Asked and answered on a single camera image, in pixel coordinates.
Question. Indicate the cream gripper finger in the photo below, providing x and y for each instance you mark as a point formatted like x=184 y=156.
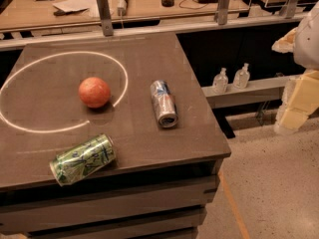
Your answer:
x=301 y=94
x=288 y=121

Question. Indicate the red bull can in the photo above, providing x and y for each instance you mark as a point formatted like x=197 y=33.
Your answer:
x=163 y=104

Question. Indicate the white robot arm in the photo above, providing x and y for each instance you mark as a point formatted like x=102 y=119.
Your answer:
x=302 y=42

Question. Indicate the red apple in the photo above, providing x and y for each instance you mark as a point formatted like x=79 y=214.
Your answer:
x=94 y=92

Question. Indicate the green soda can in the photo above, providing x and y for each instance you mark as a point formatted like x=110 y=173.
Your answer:
x=79 y=162

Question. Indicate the clear sanitizer bottle right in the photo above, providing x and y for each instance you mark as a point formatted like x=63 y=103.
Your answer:
x=242 y=77

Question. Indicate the clear sanitizer bottle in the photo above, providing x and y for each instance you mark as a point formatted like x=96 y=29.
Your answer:
x=242 y=77
x=220 y=82

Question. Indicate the clear sanitizer bottle left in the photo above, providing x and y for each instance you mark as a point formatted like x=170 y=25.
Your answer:
x=220 y=82

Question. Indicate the dark wooden drawer cabinet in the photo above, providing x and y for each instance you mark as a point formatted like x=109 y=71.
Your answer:
x=153 y=203

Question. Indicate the grey handheld tool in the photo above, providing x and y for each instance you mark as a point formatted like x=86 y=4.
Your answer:
x=122 y=7

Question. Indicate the white paper sheets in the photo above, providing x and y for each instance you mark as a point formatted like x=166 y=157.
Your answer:
x=75 y=6

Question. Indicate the grey metal shelf rail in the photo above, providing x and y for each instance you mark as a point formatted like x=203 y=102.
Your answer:
x=257 y=91

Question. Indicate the metal bracket post right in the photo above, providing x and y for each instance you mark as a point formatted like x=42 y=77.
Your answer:
x=288 y=9

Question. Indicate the metal bracket post left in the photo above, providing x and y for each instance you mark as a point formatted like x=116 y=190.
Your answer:
x=105 y=16

